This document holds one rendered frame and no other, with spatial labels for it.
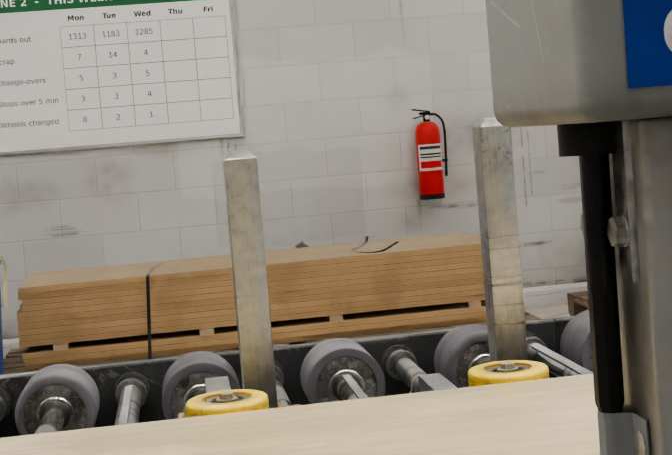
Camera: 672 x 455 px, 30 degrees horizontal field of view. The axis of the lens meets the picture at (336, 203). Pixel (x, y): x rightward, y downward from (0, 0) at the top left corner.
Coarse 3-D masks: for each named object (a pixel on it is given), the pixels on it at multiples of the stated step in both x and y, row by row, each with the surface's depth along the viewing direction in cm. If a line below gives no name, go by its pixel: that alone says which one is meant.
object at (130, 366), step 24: (384, 336) 191; (408, 336) 190; (432, 336) 191; (552, 336) 193; (144, 360) 187; (168, 360) 186; (288, 360) 188; (432, 360) 191; (0, 384) 183; (24, 384) 183; (96, 384) 184; (240, 384) 187; (288, 384) 188; (144, 408) 186; (0, 432) 183
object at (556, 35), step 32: (512, 0) 28; (544, 0) 26; (576, 0) 24; (608, 0) 24; (512, 32) 28; (544, 32) 26; (576, 32) 24; (608, 32) 24; (512, 64) 28; (544, 64) 26; (576, 64) 24; (608, 64) 24; (512, 96) 29; (544, 96) 26; (576, 96) 24; (608, 96) 24; (640, 96) 24; (576, 128) 27; (608, 128) 27
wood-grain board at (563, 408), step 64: (512, 384) 120; (576, 384) 117; (0, 448) 110; (64, 448) 108; (128, 448) 107; (192, 448) 105; (256, 448) 103; (320, 448) 101; (384, 448) 100; (448, 448) 98; (512, 448) 96; (576, 448) 95
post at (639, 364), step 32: (640, 128) 26; (608, 160) 27; (640, 160) 26; (608, 192) 27; (640, 192) 26; (640, 224) 26; (608, 256) 27; (640, 256) 26; (608, 288) 27; (640, 288) 26; (608, 320) 27; (640, 320) 27; (608, 352) 27; (640, 352) 27; (608, 384) 27; (640, 384) 27; (608, 416) 28; (640, 416) 27; (608, 448) 28; (640, 448) 27
